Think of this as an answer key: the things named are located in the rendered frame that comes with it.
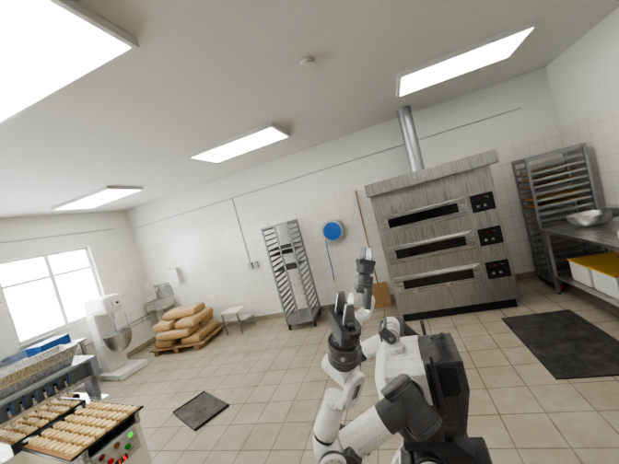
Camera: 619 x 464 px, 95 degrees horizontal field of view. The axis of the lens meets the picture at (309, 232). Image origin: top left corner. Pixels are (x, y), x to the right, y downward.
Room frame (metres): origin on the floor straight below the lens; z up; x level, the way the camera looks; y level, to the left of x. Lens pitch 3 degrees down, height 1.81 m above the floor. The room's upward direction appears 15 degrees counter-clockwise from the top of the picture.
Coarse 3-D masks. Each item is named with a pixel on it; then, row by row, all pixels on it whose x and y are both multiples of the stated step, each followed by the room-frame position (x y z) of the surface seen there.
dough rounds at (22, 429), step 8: (56, 400) 2.18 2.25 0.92; (64, 400) 2.13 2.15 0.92; (72, 400) 2.10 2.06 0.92; (40, 408) 2.12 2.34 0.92; (48, 408) 2.08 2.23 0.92; (56, 408) 2.04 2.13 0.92; (64, 408) 2.01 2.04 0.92; (32, 416) 2.04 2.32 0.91; (40, 416) 1.99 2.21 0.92; (48, 416) 1.95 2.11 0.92; (56, 416) 1.93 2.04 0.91; (16, 424) 1.95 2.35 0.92; (24, 424) 1.92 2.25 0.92; (32, 424) 1.91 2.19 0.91; (40, 424) 1.86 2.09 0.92; (0, 432) 1.90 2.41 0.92; (8, 432) 1.88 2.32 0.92; (16, 432) 1.84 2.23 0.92; (24, 432) 1.83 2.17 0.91; (0, 440) 1.83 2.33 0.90; (8, 440) 1.80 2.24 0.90; (16, 440) 1.75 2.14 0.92
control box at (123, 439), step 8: (128, 432) 1.66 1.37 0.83; (136, 432) 1.70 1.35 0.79; (112, 440) 1.61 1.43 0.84; (120, 440) 1.62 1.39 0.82; (128, 440) 1.65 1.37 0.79; (136, 440) 1.69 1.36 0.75; (104, 448) 1.55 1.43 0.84; (112, 448) 1.57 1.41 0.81; (120, 448) 1.60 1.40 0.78; (136, 448) 1.68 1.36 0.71; (96, 456) 1.51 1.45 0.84; (112, 456) 1.57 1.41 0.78; (120, 456) 1.59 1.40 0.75; (128, 456) 1.63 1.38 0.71
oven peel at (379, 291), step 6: (360, 210) 4.90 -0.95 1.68; (366, 234) 4.85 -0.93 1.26; (378, 282) 4.75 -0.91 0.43; (384, 282) 4.71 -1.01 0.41; (372, 288) 4.77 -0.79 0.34; (378, 288) 4.74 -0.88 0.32; (384, 288) 4.71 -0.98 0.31; (372, 294) 4.76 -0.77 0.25; (378, 294) 4.74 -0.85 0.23; (384, 294) 4.70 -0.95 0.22; (378, 300) 4.73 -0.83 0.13; (384, 300) 4.70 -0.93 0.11; (390, 300) 4.67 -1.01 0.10; (378, 306) 4.72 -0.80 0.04; (384, 306) 4.69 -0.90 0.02; (390, 306) 4.66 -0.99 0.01
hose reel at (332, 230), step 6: (330, 222) 5.03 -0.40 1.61; (336, 222) 4.99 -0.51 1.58; (324, 228) 5.05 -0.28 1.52; (330, 228) 5.02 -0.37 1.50; (336, 228) 4.99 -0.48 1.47; (342, 228) 4.97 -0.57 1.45; (324, 234) 5.06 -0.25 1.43; (330, 234) 5.03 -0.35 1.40; (336, 234) 4.99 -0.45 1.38; (342, 234) 4.98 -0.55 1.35; (330, 240) 5.05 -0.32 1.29; (336, 240) 5.02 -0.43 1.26
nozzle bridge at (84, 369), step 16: (64, 368) 2.08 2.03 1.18; (80, 368) 2.19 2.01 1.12; (96, 368) 2.20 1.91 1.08; (32, 384) 1.93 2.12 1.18; (48, 384) 2.00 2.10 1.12; (80, 384) 2.12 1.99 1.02; (96, 384) 2.26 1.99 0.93; (0, 400) 1.77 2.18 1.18; (16, 400) 1.85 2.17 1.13; (48, 400) 1.94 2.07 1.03; (0, 416) 1.77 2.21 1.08; (16, 416) 1.80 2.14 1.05
